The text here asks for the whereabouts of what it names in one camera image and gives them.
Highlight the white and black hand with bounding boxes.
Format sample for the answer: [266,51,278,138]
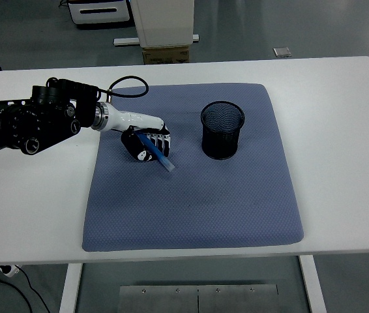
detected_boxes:
[106,104,172,163]

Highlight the blue marker with clear cap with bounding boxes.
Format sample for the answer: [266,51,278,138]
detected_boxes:
[137,133,176,173]

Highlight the black mesh pen holder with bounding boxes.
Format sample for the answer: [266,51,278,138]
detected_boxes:
[199,100,246,160]

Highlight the white base bar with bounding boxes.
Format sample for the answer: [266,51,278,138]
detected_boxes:
[112,33,201,46]

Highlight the black floor cable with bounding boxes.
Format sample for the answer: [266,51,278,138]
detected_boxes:
[0,265,52,313]

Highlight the cardboard box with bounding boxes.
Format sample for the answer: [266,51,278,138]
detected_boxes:
[141,45,190,65]

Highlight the white power strip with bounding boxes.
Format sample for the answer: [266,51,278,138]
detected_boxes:
[0,264,21,278]

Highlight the grey metal plate with screws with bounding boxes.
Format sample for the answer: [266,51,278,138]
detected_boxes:
[118,284,279,313]

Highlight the white cabinet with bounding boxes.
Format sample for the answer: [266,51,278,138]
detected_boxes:
[130,0,195,48]

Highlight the white device with black slot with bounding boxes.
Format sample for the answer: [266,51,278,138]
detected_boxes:
[66,0,132,26]

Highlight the blue textured mat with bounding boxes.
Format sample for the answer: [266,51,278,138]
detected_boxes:
[81,82,304,252]

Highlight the white table leg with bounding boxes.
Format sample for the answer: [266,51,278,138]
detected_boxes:
[59,263,83,313]
[298,255,327,313]

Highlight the small grey floor plate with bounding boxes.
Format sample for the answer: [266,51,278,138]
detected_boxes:
[272,46,292,58]

